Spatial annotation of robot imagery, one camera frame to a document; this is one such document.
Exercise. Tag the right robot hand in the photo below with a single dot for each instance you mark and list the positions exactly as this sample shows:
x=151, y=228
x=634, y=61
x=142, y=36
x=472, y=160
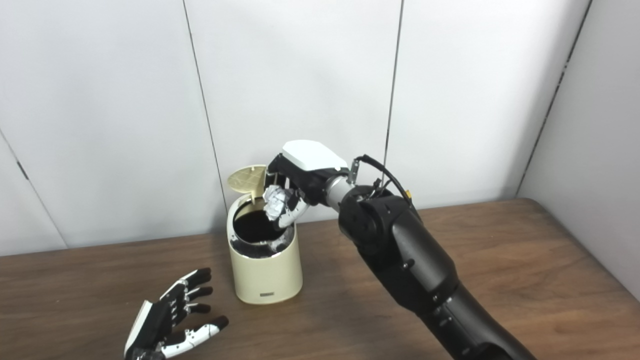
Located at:
x=310, y=160

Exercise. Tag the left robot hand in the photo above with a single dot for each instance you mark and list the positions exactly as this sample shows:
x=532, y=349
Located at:
x=155, y=325

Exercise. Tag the white paper ball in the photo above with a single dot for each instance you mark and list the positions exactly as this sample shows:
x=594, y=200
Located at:
x=275, y=202

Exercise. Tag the round cream bin lid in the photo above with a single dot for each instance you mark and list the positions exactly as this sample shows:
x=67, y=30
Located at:
x=246, y=179

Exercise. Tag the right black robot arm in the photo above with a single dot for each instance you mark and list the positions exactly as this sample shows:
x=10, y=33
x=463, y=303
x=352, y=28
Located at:
x=415, y=270

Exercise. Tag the cream-colored bin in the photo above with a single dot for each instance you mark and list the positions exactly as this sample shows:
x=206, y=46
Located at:
x=265, y=277

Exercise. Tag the black wall seam hinge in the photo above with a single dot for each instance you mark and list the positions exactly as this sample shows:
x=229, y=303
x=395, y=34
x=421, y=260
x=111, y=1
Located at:
x=22, y=171

